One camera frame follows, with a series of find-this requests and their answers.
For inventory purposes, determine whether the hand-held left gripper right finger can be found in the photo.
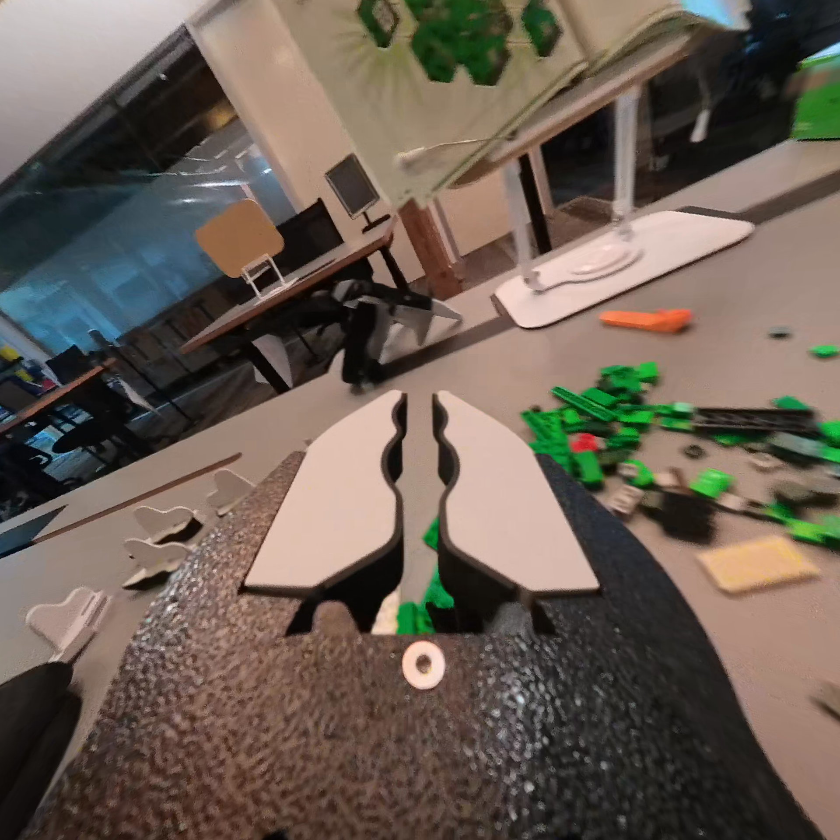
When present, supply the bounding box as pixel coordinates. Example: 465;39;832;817
432;390;601;611

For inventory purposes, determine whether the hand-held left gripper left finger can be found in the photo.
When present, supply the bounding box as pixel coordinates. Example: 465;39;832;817
243;390;408;608

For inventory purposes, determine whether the orange brick separator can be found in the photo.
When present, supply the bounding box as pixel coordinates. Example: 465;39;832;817
600;308;694;334

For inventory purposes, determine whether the lego instruction booklet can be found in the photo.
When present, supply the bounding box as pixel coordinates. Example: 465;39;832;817
282;0;713;206

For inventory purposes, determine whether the small green lego cluster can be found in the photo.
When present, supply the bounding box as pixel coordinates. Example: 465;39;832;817
395;518;455;635

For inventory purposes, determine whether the pile of green lego bricks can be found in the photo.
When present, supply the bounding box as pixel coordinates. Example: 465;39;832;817
521;361;840;552

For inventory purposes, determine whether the tan lego plate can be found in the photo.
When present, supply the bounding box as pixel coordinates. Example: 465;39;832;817
697;535;821;595

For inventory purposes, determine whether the idle black white gripper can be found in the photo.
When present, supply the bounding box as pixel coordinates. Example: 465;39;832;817
331;279;463;396

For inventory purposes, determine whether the wooden office table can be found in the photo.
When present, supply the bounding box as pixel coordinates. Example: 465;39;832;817
179;220;411;395

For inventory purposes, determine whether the tan backed chair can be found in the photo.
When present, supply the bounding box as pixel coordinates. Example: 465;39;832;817
195;199;287;303

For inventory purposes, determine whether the framed sign stand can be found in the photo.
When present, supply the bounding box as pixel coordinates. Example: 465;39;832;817
325;154;389;232

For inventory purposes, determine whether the green white box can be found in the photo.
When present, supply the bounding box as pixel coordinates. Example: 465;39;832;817
791;56;840;142

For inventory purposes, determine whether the wooden post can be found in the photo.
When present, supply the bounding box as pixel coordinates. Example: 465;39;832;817
399;197;464;298

